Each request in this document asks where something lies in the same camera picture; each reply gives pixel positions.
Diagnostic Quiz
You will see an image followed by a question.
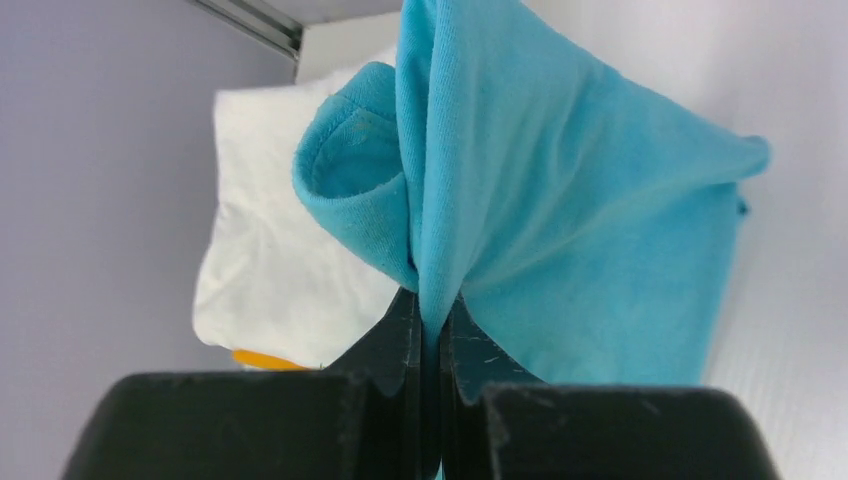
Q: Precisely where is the yellow folded t-shirt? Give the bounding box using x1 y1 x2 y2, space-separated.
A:
231 350 309 371

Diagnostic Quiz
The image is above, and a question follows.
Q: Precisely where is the white folded t-shirt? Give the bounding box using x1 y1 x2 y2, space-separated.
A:
192 65 398 370

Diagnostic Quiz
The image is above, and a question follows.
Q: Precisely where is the aluminium frame post left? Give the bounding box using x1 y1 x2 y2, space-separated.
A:
190 0 305 62

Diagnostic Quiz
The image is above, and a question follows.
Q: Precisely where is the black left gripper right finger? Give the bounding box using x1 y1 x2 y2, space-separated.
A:
439 302 779 479

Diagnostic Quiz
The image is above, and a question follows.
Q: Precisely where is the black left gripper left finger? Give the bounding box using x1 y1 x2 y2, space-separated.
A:
63 290 423 479

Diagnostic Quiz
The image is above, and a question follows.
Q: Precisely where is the turquoise t-shirt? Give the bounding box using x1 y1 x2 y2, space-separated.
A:
292 1 769 385

